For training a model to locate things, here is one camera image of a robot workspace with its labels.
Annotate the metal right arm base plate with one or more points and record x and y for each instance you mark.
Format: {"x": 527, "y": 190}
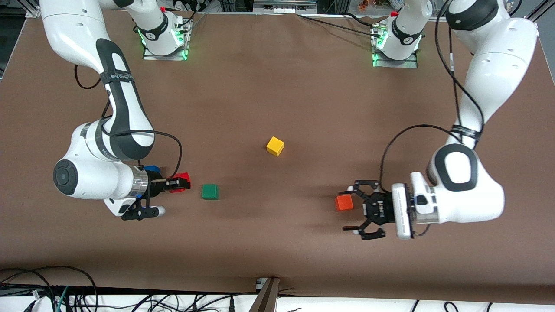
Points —
{"x": 149, "y": 57}

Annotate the small orange toy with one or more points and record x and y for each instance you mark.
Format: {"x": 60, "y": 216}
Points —
{"x": 363, "y": 4}

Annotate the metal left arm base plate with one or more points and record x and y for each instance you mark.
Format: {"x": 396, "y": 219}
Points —
{"x": 407, "y": 64}

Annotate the orange wooden block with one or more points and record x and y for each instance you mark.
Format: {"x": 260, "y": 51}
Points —
{"x": 343, "y": 203}

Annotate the blue wooden block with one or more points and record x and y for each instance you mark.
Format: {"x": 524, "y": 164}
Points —
{"x": 151, "y": 168}

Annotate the grey metal camera post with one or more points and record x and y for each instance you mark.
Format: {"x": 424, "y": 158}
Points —
{"x": 265, "y": 299}

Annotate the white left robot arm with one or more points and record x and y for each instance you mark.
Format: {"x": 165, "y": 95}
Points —
{"x": 477, "y": 199}

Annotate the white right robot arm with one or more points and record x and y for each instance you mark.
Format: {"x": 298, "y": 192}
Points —
{"x": 95, "y": 182}

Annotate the white power strip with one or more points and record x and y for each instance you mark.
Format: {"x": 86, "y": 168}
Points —
{"x": 284, "y": 8}

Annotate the brown paper table cover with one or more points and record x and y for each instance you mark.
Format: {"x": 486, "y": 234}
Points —
{"x": 277, "y": 242}

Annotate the yellow wooden block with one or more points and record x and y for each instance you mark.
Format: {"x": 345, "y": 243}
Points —
{"x": 275, "y": 146}

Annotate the green wooden block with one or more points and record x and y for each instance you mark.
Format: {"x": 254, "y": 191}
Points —
{"x": 210, "y": 191}

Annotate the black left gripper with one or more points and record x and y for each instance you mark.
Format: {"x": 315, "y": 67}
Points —
{"x": 380, "y": 209}

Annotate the aluminium corner frame profile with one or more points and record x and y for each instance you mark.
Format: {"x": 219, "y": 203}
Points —
{"x": 544, "y": 11}

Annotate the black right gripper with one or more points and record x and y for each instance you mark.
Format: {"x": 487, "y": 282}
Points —
{"x": 155, "y": 186}

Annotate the red wooden block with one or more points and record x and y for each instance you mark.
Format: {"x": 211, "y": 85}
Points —
{"x": 184, "y": 176}

